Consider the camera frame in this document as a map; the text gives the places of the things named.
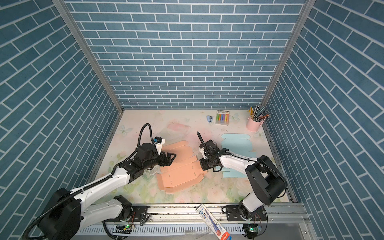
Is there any toothpaste tube box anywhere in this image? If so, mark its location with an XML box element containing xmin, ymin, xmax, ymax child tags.
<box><xmin>196</xmin><ymin>204</ymin><xmax>232</xmax><ymax>240</ymax></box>

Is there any pink pencil cup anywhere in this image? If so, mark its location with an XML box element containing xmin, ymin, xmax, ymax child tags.
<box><xmin>246</xmin><ymin>117</ymin><xmax>264</xmax><ymax>133</ymax></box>

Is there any light blue cardboard box blank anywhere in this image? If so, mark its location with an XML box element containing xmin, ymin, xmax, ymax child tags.
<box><xmin>221</xmin><ymin>134</ymin><xmax>257</xmax><ymax>178</ymax></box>

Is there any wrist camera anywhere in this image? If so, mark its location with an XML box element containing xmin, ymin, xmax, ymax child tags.
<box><xmin>199</xmin><ymin>146</ymin><xmax>207</xmax><ymax>159</ymax></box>
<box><xmin>154</xmin><ymin>137</ymin><xmax>166</xmax><ymax>155</ymax></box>

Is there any pink cardboard box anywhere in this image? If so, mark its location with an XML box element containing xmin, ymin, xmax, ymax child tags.
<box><xmin>157</xmin><ymin>141</ymin><xmax>207</xmax><ymax>194</ymax></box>

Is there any aluminium mounting rail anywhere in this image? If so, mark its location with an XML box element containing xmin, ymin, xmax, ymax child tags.
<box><xmin>74</xmin><ymin>203</ymin><xmax>319</xmax><ymax>240</ymax></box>

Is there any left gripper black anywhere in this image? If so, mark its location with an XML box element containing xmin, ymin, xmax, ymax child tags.
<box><xmin>142</xmin><ymin>150</ymin><xmax>178</xmax><ymax>171</ymax></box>

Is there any coloured marker pack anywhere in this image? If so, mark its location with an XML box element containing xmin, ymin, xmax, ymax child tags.
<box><xmin>216</xmin><ymin>110</ymin><xmax>230</xmax><ymax>126</ymax></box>

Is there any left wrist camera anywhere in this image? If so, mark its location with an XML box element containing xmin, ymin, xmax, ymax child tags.
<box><xmin>154</xmin><ymin>137</ymin><xmax>166</xmax><ymax>155</ymax></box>

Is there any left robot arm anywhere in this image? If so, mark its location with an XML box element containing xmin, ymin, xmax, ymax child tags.
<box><xmin>22</xmin><ymin>137</ymin><xmax>177</xmax><ymax>240</ymax></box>

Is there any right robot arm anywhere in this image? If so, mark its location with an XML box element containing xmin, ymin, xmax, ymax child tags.
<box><xmin>197</xmin><ymin>132</ymin><xmax>288</xmax><ymax>220</ymax></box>

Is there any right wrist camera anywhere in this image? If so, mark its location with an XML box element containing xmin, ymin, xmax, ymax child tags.
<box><xmin>199</xmin><ymin>146</ymin><xmax>207</xmax><ymax>159</ymax></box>

